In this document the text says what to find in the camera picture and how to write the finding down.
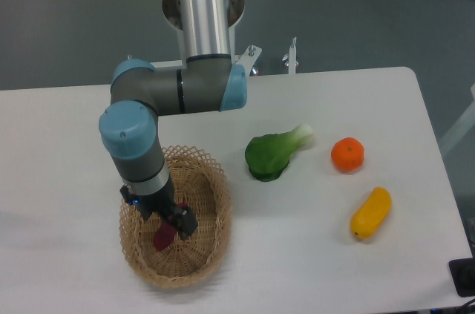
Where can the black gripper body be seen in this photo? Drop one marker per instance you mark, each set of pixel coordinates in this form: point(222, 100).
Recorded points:
point(150, 203)

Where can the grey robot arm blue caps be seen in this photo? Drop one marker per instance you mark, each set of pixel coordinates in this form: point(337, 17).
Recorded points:
point(208, 80)

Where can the woven wicker basket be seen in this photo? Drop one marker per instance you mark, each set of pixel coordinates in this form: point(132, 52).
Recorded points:
point(200, 183)

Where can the green bok choy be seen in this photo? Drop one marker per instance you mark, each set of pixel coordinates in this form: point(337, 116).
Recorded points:
point(268, 156)

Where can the orange tangerine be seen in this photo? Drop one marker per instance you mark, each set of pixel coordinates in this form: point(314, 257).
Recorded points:
point(347, 154)

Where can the yellow mango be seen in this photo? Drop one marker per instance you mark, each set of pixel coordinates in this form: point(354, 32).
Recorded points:
point(371, 214)

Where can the black device at table edge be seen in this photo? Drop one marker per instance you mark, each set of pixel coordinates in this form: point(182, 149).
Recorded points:
point(462, 273)

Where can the white table leg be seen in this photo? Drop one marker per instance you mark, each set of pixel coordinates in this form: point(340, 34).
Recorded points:
point(459, 129)

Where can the white metal base frame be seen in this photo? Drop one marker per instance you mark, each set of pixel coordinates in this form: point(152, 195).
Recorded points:
point(289, 61)

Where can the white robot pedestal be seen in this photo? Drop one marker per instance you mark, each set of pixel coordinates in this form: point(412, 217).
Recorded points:
point(172, 12)

